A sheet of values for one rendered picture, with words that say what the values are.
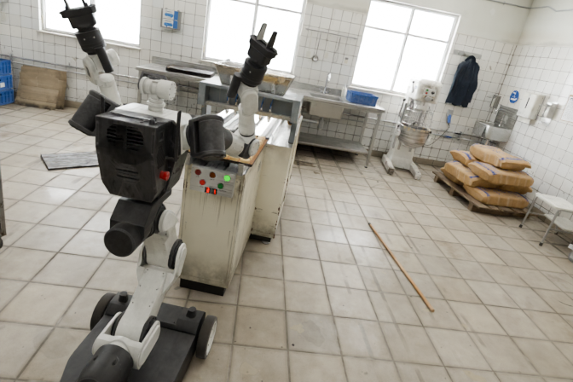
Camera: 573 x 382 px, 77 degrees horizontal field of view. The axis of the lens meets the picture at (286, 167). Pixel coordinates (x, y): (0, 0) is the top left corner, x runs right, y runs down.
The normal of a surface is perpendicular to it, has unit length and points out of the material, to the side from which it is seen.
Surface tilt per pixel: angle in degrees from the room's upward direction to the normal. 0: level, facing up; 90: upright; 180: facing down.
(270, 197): 90
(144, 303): 33
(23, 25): 90
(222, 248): 90
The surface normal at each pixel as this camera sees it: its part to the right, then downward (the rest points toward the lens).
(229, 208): -0.11, 0.31
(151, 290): 0.09, -0.61
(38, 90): 0.09, -0.06
